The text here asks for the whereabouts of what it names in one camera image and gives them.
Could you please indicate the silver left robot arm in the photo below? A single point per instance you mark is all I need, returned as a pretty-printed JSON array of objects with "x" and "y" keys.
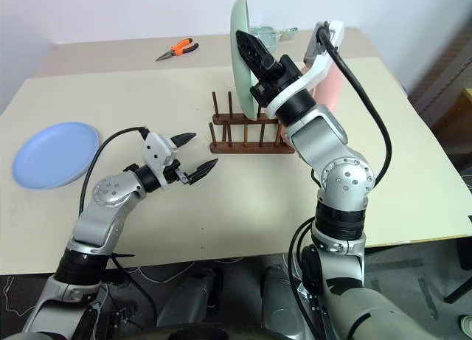
[{"x": 105, "y": 198}]

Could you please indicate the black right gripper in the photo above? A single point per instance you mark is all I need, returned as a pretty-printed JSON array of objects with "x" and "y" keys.
[{"x": 282, "y": 76}]

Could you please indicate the black table leg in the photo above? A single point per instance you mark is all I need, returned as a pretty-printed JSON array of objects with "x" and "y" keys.
[{"x": 461, "y": 277}]

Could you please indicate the pink plate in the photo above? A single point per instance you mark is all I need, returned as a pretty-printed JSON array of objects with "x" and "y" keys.
[{"x": 330, "y": 89}]

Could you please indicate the clear glass object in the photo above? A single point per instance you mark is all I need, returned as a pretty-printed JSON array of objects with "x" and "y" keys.
[{"x": 267, "y": 35}]

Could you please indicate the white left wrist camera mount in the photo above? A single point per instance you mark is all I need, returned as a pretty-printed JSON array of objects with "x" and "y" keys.
[{"x": 156, "y": 152}]

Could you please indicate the dark rounded grey shape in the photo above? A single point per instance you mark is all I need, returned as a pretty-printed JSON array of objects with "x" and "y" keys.
[
  {"x": 190, "y": 299},
  {"x": 280, "y": 299}
]

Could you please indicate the wooden dish rack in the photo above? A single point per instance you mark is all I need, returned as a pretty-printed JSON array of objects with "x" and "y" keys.
[{"x": 250, "y": 148}]

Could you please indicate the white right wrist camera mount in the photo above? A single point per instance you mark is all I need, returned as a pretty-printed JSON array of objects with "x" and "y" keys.
[{"x": 317, "y": 72}]

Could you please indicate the white shoe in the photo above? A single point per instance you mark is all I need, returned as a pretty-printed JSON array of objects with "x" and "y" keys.
[{"x": 466, "y": 324}]

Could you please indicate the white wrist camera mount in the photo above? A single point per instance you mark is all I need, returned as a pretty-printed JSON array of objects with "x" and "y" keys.
[
  {"x": 156, "y": 152},
  {"x": 317, "y": 72}
]

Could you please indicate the pale green small object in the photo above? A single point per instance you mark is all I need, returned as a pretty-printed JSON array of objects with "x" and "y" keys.
[{"x": 288, "y": 32}]

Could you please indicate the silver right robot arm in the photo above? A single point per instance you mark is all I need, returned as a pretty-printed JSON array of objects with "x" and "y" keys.
[{"x": 324, "y": 133}]

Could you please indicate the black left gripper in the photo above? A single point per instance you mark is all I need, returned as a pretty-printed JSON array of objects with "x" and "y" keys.
[{"x": 172, "y": 172}]

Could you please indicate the green plate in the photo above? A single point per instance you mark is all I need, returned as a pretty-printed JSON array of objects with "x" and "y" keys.
[{"x": 241, "y": 85}]

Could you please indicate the blue plate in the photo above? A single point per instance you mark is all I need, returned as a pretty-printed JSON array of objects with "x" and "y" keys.
[{"x": 55, "y": 155}]

